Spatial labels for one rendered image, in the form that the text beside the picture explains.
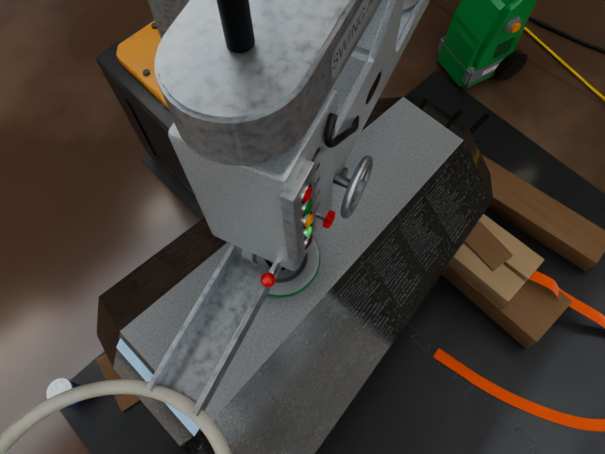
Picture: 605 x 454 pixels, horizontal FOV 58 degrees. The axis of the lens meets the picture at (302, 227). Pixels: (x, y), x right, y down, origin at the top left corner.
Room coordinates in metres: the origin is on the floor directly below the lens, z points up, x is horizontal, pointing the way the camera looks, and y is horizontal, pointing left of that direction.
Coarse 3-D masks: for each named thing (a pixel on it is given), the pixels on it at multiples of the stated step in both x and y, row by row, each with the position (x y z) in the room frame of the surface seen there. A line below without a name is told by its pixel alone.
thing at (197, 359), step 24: (240, 264) 0.46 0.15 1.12; (216, 288) 0.40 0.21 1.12; (240, 288) 0.40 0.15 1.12; (264, 288) 0.38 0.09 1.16; (192, 312) 0.33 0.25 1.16; (216, 312) 0.34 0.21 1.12; (240, 312) 0.34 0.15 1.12; (192, 336) 0.29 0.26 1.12; (216, 336) 0.29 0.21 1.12; (240, 336) 0.28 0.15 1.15; (168, 360) 0.23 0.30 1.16; (192, 360) 0.24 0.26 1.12; (216, 360) 0.23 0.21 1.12; (168, 384) 0.19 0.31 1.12; (192, 384) 0.19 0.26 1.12; (216, 384) 0.18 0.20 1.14
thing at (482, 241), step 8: (480, 224) 0.88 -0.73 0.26; (472, 232) 0.85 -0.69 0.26; (480, 232) 0.84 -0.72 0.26; (488, 232) 0.84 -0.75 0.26; (472, 240) 0.82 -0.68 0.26; (480, 240) 0.81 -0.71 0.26; (488, 240) 0.81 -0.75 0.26; (496, 240) 0.81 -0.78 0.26; (472, 248) 0.78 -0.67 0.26; (480, 248) 0.78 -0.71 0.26; (488, 248) 0.78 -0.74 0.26; (496, 248) 0.77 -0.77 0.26; (504, 248) 0.77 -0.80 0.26; (480, 256) 0.74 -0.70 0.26; (488, 256) 0.74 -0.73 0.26; (496, 256) 0.74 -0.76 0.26; (504, 256) 0.74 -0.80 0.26; (488, 264) 0.71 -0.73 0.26; (496, 264) 0.71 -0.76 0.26
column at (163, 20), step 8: (152, 0) 1.36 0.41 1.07; (160, 0) 1.35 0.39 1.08; (168, 0) 1.34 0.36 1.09; (176, 0) 1.33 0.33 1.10; (184, 0) 1.32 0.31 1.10; (152, 8) 1.37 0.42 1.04; (160, 8) 1.36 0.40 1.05; (168, 8) 1.34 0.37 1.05; (176, 8) 1.33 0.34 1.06; (160, 16) 1.36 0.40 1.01; (168, 16) 1.35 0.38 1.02; (176, 16) 1.34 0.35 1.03; (160, 24) 1.36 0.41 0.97; (168, 24) 1.35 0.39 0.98; (160, 32) 1.37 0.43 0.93
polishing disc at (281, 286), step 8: (312, 248) 0.56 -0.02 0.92; (248, 256) 0.55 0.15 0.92; (256, 256) 0.55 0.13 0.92; (312, 256) 0.54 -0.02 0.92; (264, 264) 0.52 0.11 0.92; (304, 264) 0.52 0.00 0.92; (312, 264) 0.51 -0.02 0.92; (280, 272) 0.50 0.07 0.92; (288, 272) 0.50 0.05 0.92; (296, 272) 0.49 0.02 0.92; (304, 272) 0.49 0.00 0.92; (312, 272) 0.49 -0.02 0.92; (280, 280) 0.47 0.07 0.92; (288, 280) 0.47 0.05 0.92; (296, 280) 0.47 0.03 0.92; (304, 280) 0.47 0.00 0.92; (272, 288) 0.45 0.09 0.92; (280, 288) 0.45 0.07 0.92; (288, 288) 0.45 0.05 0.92; (296, 288) 0.45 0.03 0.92
